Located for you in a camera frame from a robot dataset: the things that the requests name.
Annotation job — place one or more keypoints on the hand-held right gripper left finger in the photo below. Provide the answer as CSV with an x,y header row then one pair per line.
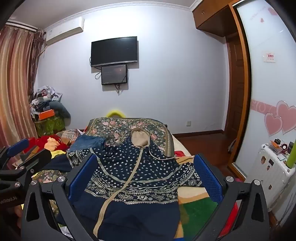
x,y
79,177

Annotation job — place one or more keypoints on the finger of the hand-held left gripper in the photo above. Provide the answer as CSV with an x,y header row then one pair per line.
x,y
37,160
17,146

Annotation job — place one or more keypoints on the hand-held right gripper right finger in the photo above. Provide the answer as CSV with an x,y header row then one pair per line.
x,y
208,177

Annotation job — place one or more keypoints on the navy patterned hoodie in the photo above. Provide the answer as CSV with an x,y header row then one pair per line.
x,y
138,166

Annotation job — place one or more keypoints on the red and yellow clothes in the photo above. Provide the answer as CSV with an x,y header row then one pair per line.
x,y
41,142

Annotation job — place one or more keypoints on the yellow cloth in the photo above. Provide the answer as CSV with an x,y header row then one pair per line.
x,y
59,153

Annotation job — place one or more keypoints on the beige plush colourful blanket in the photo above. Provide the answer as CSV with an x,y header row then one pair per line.
x,y
194,204

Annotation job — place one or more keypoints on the blue jeans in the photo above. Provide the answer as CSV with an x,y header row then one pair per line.
x,y
86,141

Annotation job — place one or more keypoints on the white bag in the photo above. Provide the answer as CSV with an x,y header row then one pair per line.
x,y
232,144

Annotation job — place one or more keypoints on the brown striped cloth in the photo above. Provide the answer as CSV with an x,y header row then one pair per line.
x,y
69,134

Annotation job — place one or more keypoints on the orange box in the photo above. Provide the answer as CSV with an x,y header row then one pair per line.
x,y
46,115

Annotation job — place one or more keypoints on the dark grey cushion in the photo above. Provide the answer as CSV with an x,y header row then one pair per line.
x,y
60,110

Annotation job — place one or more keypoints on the pile of mixed clutter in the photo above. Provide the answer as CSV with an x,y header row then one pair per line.
x,y
44,97

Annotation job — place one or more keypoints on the green floral blanket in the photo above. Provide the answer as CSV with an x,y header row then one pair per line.
x,y
111,126

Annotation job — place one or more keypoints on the white suitcase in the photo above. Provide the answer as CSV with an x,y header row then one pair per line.
x,y
270,176

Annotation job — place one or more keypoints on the red striped curtain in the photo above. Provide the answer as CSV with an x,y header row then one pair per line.
x,y
16,81

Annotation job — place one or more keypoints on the small trinkets pile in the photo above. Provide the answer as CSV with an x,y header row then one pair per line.
x,y
278,147

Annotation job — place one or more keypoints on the lime green tube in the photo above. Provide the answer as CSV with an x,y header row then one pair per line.
x,y
291,155

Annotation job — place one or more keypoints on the wooden room door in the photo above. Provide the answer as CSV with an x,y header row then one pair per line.
x,y
235,92

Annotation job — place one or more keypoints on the white sliding wardrobe door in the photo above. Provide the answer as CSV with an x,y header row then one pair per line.
x,y
266,92

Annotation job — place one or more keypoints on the white air conditioner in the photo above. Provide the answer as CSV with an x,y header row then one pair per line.
x,y
63,31

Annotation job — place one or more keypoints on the red white paper notice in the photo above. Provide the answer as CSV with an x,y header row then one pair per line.
x,y
269,56

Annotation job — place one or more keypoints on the white wall socket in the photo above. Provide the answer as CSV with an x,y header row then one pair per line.
x,y
188,123

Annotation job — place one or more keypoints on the small black wall monitor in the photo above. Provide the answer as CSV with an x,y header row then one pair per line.
x,y
114,74

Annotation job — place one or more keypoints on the white curtain rail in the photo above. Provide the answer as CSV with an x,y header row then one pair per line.
x,y
22,25

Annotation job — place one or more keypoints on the black wall television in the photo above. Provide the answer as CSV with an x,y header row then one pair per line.
x,y
114,51

